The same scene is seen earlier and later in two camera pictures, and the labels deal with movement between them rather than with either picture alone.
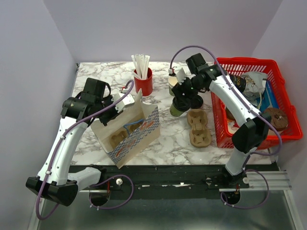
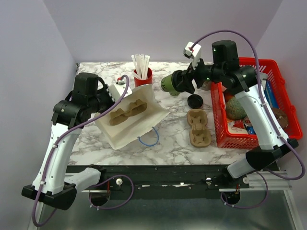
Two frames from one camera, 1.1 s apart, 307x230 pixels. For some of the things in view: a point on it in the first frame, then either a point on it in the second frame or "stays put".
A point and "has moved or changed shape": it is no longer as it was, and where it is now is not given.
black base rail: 169,181 stays put
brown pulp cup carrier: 200,136 stays put
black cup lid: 196,101 stays put
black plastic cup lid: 180,104 has moved or changed shape
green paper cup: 175,112 -> 166,85
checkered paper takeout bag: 131,130 has moved or changed shape
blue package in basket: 268,98 stays put
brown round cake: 279,119 stays put
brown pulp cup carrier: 118,137 -> 119,116
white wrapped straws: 141,62 stays put
